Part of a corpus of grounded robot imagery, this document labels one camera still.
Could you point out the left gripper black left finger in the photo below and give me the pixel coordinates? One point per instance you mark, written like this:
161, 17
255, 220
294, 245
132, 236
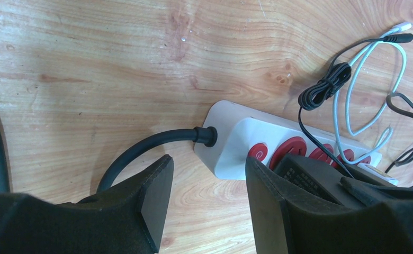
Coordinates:
129, 217

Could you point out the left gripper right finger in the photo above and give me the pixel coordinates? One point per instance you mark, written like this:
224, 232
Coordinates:
287, 219

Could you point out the white red power strip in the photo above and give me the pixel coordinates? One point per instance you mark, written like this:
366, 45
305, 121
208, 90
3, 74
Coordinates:
243, 131

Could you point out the small black plug adapter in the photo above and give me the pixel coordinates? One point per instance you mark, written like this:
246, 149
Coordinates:
337, 75

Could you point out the large black power adapter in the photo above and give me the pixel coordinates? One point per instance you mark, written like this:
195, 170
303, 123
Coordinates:
317, 178

